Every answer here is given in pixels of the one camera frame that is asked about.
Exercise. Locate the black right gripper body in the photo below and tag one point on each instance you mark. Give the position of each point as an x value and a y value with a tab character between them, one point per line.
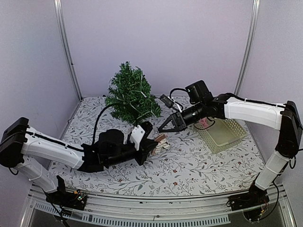
199	115

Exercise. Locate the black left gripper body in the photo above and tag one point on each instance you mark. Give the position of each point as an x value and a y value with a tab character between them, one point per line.
140	159

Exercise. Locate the cream balloon ornament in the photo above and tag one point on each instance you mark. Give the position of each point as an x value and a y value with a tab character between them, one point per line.
162	144

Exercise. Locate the small green christmas tree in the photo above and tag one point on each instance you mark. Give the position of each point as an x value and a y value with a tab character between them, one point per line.
132	94

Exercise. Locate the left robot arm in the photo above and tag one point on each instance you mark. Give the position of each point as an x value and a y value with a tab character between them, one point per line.
20	143

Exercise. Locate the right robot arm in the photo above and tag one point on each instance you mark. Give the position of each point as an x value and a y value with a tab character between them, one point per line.
283	118

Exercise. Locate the pink bow ornament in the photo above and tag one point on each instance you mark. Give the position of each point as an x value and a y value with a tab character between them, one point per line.
204	122

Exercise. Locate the cream perforated plastic basket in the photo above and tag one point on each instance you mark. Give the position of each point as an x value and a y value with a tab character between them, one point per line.
221	135

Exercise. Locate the floral patterned table mat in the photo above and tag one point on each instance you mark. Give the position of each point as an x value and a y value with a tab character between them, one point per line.
186	168

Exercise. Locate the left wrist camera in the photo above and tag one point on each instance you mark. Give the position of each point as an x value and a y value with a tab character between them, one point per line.
137	133

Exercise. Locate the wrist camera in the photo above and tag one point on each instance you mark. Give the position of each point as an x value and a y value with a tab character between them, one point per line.
171	103
137	133

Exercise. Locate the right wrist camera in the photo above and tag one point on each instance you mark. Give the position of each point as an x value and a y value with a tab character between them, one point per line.
171	103

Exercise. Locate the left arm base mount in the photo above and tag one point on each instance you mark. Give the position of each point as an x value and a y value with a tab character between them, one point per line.
74	200

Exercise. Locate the front aluminium rail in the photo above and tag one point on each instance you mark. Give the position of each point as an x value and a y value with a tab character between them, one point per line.
153	210

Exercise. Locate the right aluminium frame post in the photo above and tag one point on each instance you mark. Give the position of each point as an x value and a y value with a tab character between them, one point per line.
248	46

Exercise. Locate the aluminium frame post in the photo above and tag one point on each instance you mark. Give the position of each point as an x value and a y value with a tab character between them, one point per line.
248	46
66	48

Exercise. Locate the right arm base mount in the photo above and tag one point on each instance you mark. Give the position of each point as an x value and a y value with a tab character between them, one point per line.
255	200

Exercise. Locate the left aluminium frame post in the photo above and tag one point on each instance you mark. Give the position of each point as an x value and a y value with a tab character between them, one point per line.
66	48

